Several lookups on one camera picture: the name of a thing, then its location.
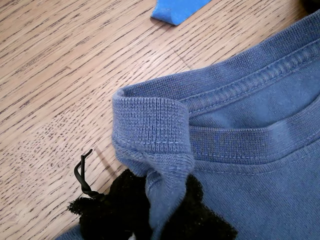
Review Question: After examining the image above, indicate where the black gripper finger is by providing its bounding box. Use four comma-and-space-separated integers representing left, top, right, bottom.
66, 169, 152, 240
162, 174, 238, 240

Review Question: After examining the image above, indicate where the blue printed T-shirt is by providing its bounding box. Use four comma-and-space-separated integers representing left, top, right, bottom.
53, 8, 320, 240

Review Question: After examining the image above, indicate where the small blue tape piece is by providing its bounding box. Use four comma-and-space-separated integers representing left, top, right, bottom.
149, 0, 212, 27

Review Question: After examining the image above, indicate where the black wire tie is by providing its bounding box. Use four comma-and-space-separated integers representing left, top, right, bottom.
73, 148, 106, 201

